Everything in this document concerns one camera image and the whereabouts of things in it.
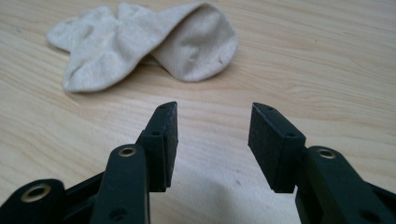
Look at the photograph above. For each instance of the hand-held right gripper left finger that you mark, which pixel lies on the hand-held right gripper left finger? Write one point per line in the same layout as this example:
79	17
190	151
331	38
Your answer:
162	146

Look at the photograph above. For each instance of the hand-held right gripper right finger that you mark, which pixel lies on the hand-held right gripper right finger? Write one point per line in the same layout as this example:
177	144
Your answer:
280	149

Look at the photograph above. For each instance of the beige sock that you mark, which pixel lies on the beige sock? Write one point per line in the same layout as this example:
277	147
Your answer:
124	46

